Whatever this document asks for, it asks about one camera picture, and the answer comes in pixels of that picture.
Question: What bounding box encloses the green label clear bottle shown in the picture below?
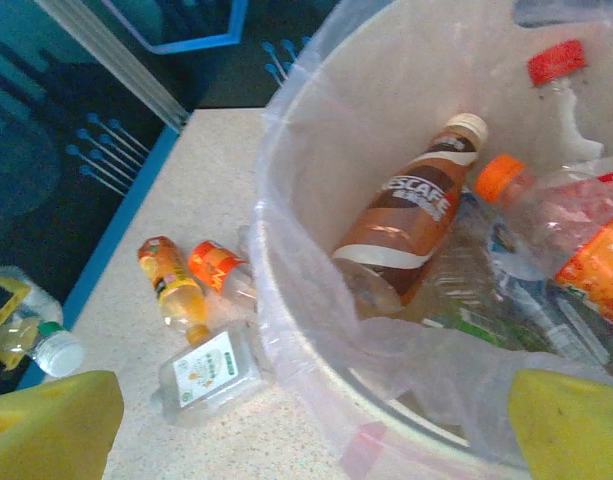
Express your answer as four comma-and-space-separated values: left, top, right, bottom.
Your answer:
425, 299, 537, 351

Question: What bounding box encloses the orange label bottle brown cap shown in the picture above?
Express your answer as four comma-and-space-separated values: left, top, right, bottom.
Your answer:
187, 239, 261, 307

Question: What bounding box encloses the aluminium frame post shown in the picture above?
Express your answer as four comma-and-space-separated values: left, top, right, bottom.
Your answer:
33, 0, 193, 132

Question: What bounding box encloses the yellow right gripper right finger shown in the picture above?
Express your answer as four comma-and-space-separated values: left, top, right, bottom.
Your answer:
508, 369, 613, 480

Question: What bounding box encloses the red label bottle red cap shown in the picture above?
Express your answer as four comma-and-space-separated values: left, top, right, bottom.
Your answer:
527, 38, 608, 157

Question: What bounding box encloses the white plastic bin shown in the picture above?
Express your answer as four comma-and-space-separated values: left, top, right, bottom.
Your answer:
250, 0, 613, 480

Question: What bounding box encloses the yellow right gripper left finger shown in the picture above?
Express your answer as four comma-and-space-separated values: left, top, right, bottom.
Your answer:
0, 369, 125, 480

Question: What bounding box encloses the orange juice bottle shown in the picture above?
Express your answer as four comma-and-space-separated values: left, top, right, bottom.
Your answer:
137, 234, 211, 347

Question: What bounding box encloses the clear bottle green ring cap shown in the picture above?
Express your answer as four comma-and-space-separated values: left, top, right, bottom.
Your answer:
0, 264, 87, 379

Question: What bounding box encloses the clear plastic bin liner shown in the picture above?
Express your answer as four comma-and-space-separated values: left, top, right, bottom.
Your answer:
245, 0, 613, 480

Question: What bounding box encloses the square clear bottle white label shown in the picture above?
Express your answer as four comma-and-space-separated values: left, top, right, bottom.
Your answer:
157, 331, 268, 427

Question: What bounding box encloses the blue aluminium table side rail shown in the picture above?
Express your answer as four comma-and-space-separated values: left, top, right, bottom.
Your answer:
15, 124, 182, 386

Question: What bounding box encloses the brown coffee bottle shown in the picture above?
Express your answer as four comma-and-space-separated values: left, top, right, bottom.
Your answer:
330, 112, 490, 321

